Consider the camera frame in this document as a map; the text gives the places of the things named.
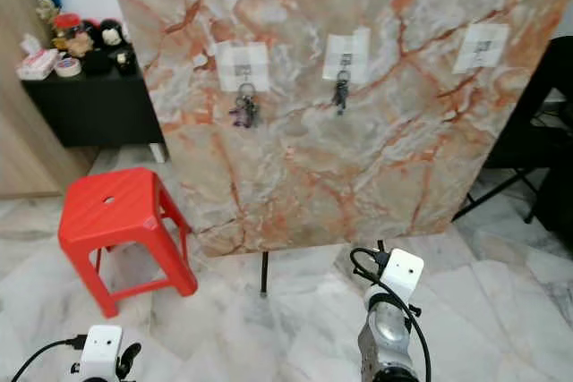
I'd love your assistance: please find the red plastic stool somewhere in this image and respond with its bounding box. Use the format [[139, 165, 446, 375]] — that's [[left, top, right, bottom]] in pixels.
[[57, 167, 200, 319]]

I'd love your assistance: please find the light wooden cabinet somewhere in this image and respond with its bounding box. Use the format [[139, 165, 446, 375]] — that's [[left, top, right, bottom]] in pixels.
[[0, 0, 60, 200]]

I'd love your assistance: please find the black low tv console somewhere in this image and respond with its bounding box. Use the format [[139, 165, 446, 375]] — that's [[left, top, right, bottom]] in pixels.
[[20, 49, 166, 165]]

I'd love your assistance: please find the orange marble pattern board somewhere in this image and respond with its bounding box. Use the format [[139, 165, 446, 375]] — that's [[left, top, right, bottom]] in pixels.
[[105, 0, 573, 259]]

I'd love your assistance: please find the black rectangular pouch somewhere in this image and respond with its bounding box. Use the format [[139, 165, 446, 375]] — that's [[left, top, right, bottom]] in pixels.
[[81, 51, 114, 78]]

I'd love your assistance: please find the white tape roll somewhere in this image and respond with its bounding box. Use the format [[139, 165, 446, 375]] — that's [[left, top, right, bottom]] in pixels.
[[54, 57, 82, 79]]

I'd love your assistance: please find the black tape dispenser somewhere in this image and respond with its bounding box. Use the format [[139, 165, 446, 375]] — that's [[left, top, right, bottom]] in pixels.
[[112, 48, 139, 77]]

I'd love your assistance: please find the pink white tissue pack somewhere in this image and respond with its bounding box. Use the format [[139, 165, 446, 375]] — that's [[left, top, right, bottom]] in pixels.
[[16, 35, 60, 81]]

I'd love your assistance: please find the black mouse plush toy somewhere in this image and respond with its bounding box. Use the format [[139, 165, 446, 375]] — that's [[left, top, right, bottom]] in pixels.
[[85, 18, 127, 50]]

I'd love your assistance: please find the clear jar with red lid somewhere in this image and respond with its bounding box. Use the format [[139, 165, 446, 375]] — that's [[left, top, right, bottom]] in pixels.
[[52, 13, 91, 60]]

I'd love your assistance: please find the dark slim key bunch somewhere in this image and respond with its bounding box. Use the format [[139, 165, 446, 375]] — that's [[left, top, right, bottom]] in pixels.
[[331, 70, 353, 116]]

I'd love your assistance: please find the small gold trophy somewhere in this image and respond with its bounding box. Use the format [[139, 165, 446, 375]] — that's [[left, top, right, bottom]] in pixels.
[[39, 0, 60, 27]]

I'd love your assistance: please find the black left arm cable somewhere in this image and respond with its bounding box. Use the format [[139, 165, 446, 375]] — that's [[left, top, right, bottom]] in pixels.
[[11, 335, 87, 382]]

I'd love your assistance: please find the key bunch with large ring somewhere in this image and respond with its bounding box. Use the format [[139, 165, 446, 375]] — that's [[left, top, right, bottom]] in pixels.
[[230, 83, 261, 131]]

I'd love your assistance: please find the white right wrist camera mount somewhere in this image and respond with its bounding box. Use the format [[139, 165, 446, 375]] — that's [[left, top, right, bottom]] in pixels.
[[376, 249, 425, 305]]

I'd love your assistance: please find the white adhesive wall hook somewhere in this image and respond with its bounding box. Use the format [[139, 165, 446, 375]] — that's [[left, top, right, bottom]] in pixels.
[[323, 28, 373, 84], [453, 22, 512, 75], [215, 42, 272, 95]]

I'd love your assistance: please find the black metal frame stand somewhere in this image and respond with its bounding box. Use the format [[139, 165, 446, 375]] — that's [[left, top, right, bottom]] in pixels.
[[452, 38, 573, 250]]

